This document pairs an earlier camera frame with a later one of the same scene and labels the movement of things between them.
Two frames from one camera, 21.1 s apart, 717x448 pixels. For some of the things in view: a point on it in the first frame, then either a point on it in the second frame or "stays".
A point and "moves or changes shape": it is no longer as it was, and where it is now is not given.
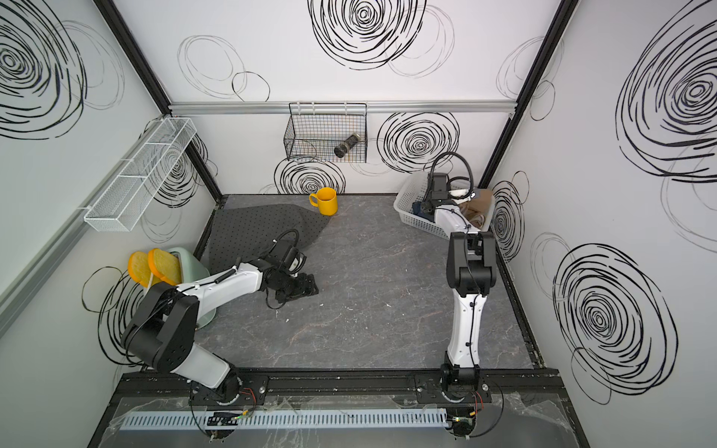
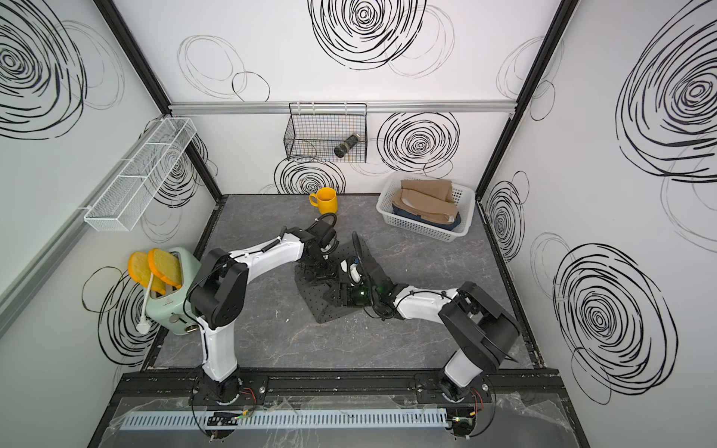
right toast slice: [164, 265] stays
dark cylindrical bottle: [342, 148] stays
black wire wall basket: [327, 133] stays
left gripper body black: [295, 287] -> [321, 268]
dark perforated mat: [242, 232] -> [314, 287]
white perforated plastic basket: [414, 190] moves or changes shape
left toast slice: [139, 269] stays
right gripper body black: [448, 189] -> [359, 296]
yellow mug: [326, 199] stays
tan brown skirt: [477, 208] -> [428, 199]
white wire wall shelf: [121, 203] stays
